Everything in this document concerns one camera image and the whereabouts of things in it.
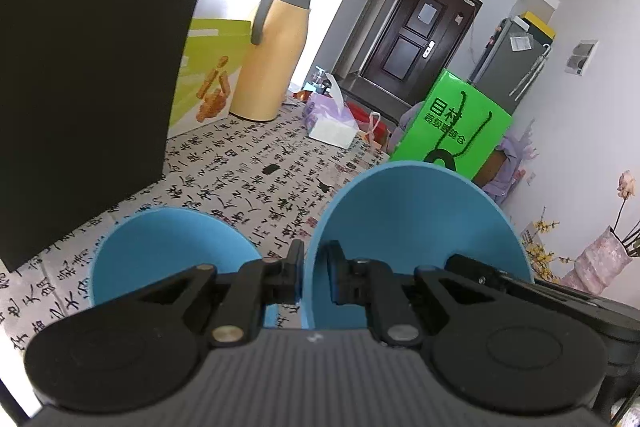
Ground yellow box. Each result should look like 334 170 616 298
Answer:
517 10 557 40

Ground black paper bag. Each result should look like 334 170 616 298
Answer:
0 0 226 274

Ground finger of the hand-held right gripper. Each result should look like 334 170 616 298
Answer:
445 253 501 288

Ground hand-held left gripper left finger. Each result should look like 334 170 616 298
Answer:
131 239 306 348

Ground grey refrigerator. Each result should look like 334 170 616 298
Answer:
472 18 553 115

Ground red plastic bag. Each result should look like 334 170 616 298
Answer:
345 101 398 152

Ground lime snack gift bag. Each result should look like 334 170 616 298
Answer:
166 18 253 140

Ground blue bowl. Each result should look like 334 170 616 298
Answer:
90 207 283 328
301 160 536 330

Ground yellow thermos jug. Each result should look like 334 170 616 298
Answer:
229 0 319 122

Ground white wall panel box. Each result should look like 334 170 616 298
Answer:
565 39 599 76

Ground white tissue pack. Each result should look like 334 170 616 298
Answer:
302 76 360 150

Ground purple jacket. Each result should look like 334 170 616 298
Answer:
390 104 538 205

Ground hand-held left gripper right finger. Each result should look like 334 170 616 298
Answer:
322 241 493 348

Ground yellow flower branch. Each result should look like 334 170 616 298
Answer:
522 207 576 285

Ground pink dried flowers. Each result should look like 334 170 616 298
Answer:
612 171 640 253

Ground green paper bag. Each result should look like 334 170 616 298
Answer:
389 68 514 181

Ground calligraphy printed tablecloth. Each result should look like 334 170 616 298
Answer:
0 94 396 358

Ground pink textured vase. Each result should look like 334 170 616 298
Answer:
562 227 640 295

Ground dark wooden door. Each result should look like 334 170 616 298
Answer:
361 0 483 96

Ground wooden chair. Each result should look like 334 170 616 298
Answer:
472 148 506 188

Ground clear folded umbrella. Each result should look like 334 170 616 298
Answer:
509 43 552 102

